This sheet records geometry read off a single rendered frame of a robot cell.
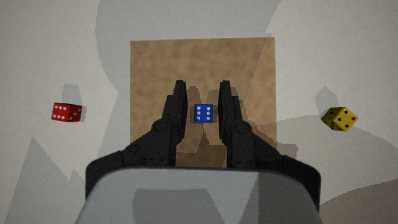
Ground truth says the yellow die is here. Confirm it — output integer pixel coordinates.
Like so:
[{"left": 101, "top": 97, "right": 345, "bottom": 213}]
[{"left": 321, "top": 107, "right": 358, "bottom": 131}]

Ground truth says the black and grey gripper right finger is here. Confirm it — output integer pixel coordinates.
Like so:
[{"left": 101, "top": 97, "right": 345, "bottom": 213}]
[{"left": 218, "top": 80, "right": 321, "bottom": 213}]

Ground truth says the brown square mat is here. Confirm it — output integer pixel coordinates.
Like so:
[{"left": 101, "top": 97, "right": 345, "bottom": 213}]
[{"left": 130, "top": 37, "right": 277, "bottom": 168}]

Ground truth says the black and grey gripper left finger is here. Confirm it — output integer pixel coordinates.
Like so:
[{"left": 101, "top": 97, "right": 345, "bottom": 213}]
[{"left": 85, "top": 80, "right": 188, "bottom": 201}]

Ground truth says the red die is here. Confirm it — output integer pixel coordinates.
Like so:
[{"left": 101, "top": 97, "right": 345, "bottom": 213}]
[{"left": 51, "top": 103, "right": 82, "bottom": 122}]

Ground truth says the blue die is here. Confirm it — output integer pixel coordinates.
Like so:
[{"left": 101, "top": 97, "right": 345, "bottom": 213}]
[{"left": 194, "top": 104, "right": 213, "bottom": 123}]

